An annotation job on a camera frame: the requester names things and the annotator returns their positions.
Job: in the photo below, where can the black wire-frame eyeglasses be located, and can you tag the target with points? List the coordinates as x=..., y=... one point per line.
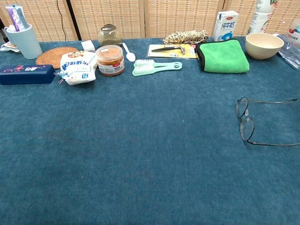
x=247, y=129

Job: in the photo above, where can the blue table carpet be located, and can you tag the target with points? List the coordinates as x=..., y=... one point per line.
x=140, y=152

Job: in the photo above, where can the mint green scrub brush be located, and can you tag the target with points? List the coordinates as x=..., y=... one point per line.
x=144, y=62
x=140, y=71

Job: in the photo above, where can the white plastic spoon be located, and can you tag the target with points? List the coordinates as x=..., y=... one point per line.
x=130, y=56

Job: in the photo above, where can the razor in yellow card package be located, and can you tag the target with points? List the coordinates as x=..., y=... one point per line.
x=164, y=55

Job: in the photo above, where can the clear jar with orange contents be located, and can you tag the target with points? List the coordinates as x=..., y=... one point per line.
x=110, y=61

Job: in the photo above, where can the white printed salt bag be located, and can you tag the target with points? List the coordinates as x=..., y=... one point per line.
x=77, y=68

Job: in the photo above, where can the glass jar of green grains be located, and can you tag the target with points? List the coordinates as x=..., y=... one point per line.
x=110, y=36

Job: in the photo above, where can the small white box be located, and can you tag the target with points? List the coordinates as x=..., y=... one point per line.
x=87, y=45

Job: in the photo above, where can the folded green microfibre towel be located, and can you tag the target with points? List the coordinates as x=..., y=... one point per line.
x=222, y=56

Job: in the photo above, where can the bamboo folding screen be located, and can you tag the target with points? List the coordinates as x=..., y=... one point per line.
x=175, y=18

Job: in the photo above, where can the blue binder clip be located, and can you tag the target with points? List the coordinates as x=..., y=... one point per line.
x=59, y=74

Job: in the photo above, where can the round woven rattan coaster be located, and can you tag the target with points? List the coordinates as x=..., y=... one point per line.
x=51, y=56

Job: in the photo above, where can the white blue milk carton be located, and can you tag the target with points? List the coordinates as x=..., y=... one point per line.
x=225, y=25

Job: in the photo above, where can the black stand pole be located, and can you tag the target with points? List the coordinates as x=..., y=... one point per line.
x=73, y=18

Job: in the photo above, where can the beige bowl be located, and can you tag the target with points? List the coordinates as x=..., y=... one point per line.
x=262, y=50

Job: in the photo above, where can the dark blue rectangular box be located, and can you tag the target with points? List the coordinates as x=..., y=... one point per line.
x=25, y=75

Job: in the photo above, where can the light blue plastic cup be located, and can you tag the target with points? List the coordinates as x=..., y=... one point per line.
x=28, y=44

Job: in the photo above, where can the white drink bottle yellow cap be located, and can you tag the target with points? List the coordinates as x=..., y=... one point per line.
x=260, y=18

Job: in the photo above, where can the white crumpled packet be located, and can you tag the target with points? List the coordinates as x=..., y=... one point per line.
x=7, y=48

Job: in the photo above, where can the purple toothpaste tube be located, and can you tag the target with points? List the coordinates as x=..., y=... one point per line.
x=14, y=16

